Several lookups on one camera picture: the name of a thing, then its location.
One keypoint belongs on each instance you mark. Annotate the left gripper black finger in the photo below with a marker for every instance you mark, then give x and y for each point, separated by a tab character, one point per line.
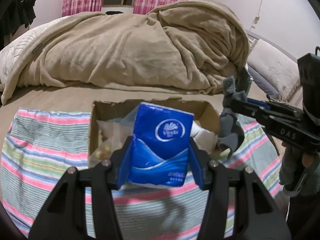
270	114

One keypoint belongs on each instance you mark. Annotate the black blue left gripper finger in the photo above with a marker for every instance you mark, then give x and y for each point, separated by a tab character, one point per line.
256	215
63	214

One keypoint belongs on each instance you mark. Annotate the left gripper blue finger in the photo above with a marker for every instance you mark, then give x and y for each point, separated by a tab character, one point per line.
275	107

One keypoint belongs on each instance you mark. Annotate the grey sock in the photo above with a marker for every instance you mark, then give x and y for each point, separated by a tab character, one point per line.
231	134

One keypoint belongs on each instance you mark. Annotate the clear plastic snack bag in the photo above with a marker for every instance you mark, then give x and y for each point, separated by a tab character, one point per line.
113	134

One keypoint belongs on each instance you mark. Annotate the blue tissue pack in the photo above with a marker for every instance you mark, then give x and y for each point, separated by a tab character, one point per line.
158	152

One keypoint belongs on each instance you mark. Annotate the hand holding second gripper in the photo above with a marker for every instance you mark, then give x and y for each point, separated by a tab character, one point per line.
299	172

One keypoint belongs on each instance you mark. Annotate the beige embroidered pillow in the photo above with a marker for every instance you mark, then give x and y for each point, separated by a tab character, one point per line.
280	71

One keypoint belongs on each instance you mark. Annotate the black phone on stand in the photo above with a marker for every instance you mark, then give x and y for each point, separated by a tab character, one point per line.
243	80

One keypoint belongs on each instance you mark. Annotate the white sock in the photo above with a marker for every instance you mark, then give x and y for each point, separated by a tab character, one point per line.
204	139

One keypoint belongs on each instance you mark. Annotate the striped colourful towel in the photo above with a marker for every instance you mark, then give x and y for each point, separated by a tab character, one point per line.
39	147

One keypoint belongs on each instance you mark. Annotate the beige blanket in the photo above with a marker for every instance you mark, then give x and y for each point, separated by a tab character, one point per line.
186	47

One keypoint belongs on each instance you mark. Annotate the brown cardboard box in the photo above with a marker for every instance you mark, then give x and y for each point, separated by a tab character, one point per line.
204	113

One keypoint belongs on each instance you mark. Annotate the white patterned quilt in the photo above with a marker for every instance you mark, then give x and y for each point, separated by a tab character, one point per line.
12	51

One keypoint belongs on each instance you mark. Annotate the dark hanging clothes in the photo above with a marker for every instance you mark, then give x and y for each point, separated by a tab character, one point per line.
15	13

